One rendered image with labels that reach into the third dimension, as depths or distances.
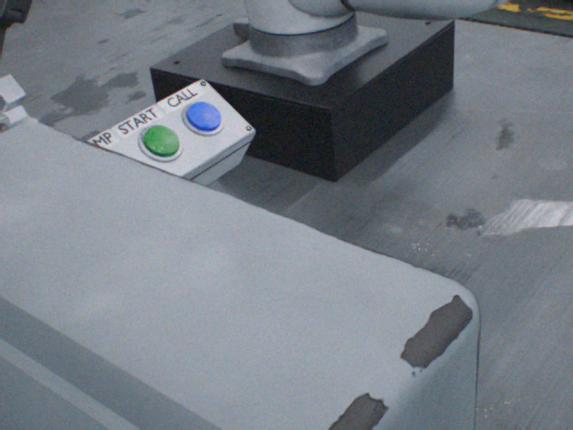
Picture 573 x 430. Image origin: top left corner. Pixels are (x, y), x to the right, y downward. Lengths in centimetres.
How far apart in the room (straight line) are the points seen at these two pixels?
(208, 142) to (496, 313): 37
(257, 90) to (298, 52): 8
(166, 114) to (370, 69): 50
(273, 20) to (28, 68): 63
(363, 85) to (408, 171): 13
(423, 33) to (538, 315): 53
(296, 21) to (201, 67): 18
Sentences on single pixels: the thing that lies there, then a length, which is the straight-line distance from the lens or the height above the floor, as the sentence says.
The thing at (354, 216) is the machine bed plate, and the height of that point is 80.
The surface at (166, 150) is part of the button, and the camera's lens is 67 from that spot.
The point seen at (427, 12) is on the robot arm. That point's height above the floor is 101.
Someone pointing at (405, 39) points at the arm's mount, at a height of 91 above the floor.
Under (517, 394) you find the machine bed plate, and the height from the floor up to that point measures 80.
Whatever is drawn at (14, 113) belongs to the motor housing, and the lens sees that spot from 80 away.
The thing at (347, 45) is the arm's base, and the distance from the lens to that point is 118.
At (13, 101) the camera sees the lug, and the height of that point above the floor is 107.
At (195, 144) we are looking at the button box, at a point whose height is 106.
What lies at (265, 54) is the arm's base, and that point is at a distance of 117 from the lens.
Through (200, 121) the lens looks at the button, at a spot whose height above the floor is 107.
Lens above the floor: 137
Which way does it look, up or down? 33 degrees down
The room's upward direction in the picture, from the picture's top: 6 degrees counter-clockwise
